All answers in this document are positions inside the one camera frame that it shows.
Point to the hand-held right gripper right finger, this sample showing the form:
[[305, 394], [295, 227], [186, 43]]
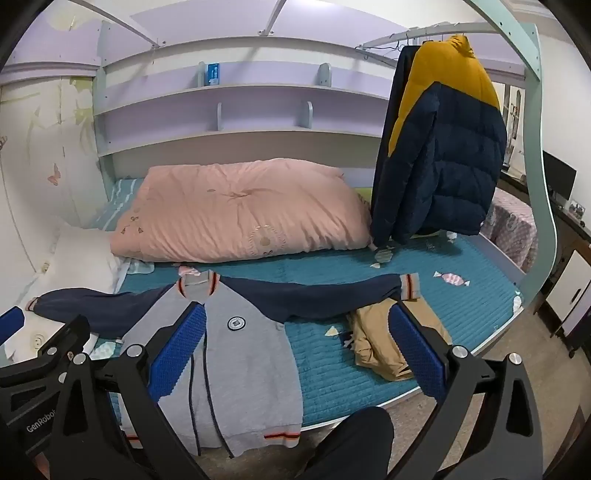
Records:
[[415, 353]]

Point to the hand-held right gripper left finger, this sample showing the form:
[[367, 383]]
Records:
[[178, 353]]

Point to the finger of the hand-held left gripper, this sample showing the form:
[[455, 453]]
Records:
[[64, 334], [11, 323]]

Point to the grey and navy zip jacket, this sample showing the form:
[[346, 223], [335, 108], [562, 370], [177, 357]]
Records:
[[249, 360]]

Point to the khaki pants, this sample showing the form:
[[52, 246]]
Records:
[[374, 341]]

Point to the white pillow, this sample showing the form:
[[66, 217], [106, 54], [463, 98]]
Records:
[[78, 263]]

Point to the teal quilted bed cover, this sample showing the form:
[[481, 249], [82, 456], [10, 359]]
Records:
[[332, 378]]

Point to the person's dark trouser leg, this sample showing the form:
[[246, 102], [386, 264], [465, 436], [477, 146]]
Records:
[[346, 443]]

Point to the pink duvet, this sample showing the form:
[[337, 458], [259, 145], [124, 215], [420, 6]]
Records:
[[231, 212]]

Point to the pink patterned blanket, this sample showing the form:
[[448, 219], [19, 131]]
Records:
[[512, 226]]

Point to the yellow-green cloth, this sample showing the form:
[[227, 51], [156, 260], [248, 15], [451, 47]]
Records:
[[364, 194]]

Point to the navy and yellow puffer jacket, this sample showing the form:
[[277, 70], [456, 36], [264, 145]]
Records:
[[457, 161]]

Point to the black monitor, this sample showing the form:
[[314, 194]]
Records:
[[558, 177]]

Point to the lavender headboard shelf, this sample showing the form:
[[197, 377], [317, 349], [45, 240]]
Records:
[[258, 99]]

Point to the dark hanging coat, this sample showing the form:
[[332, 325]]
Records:
[[399, 83]]

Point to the small blue box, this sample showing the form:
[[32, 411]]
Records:
[[213, 74]]

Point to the white cabinet with dark frame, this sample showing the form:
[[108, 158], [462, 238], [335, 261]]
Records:
[[570, 290]]

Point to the mint bed frame arch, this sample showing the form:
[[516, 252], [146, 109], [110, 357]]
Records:
[[535, 138]]

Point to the white clothes rail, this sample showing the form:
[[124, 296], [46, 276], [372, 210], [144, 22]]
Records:
[[392, 39]]

